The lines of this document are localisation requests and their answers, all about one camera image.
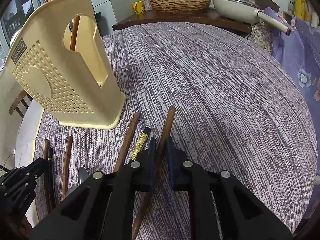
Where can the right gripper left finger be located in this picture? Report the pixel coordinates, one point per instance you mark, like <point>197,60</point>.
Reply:
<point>102,206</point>

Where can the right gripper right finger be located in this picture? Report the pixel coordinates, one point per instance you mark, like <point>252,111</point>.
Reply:
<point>220,206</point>

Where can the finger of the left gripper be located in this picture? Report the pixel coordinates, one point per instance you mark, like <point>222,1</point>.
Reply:
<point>37,166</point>

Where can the brown wooden chopstick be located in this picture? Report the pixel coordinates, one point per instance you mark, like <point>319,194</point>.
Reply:
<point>46,178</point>
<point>127,141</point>
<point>159,156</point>
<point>66,166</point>

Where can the black gold-banded chopstick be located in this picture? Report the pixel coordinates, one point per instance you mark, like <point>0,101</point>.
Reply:
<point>141,143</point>

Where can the small steel spoon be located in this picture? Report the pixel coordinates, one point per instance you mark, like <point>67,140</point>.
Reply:
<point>70,190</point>

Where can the large steel spoon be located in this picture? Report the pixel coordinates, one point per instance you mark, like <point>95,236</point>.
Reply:
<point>83,174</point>

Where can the wooden chair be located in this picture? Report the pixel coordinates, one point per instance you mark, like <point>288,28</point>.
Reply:
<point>20,100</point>

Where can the purple striped tablecloth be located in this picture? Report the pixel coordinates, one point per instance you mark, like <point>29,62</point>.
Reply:
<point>237,109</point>

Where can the beige plastic utensil holder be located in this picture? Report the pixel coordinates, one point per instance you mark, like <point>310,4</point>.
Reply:
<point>58,57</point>

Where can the purple floral cloth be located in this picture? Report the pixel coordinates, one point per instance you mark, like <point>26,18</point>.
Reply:
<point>298,56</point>

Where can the yellow mug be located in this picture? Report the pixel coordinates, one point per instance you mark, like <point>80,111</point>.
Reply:
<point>138,7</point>

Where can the dark wooden counter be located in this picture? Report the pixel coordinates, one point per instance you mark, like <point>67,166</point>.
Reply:
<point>209,17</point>

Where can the cream frying pan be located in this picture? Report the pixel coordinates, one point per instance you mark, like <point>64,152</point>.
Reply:
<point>249,11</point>

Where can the woven pattern basin sink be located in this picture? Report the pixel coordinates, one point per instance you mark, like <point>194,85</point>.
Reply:
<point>179,6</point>

